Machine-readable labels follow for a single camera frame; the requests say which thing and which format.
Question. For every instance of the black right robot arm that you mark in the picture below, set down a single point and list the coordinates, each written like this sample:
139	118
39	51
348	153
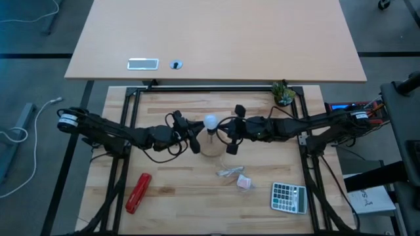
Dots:
311	123

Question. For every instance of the white paper bag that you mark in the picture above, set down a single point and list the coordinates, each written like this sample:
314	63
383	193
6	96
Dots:
370	200

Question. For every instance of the black office chair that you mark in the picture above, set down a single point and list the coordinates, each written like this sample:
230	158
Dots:
403	131

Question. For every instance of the white lightbulb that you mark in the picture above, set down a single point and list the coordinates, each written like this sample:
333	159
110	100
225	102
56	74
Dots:
210	121

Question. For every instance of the black aluminium rig frame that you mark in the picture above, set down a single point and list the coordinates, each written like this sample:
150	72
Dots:
213	88

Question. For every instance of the black caster wheel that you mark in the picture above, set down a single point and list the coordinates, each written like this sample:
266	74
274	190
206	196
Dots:
384	4

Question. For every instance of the grey metal table foot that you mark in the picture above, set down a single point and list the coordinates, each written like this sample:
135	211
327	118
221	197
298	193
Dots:
19	131

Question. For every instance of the wooden-base table lamp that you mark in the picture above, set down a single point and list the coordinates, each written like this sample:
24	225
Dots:
212	145

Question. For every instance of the clear lamp plug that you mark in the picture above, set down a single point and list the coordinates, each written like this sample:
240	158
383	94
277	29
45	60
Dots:
244	182

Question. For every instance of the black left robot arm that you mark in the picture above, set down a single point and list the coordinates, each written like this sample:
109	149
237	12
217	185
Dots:
111	131

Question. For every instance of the small potted succulent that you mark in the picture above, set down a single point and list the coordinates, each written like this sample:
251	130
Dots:
283	94

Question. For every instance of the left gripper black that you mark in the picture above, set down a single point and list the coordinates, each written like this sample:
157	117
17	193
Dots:
183	131

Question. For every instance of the grey desk calculator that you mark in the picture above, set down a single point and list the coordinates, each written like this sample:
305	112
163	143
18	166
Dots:
288	198

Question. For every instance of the red device with blue display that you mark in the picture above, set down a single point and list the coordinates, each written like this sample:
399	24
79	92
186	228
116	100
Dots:
339	106

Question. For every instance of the red stapler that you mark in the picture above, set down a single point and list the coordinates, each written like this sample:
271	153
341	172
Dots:
138	193

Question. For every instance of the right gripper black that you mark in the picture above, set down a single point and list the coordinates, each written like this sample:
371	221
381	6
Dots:
241	129

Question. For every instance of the silver desk outlet plate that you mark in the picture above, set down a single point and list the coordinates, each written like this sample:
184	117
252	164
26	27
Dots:
143	64

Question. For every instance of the beige desk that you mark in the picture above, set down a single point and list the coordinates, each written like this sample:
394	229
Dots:
213	32

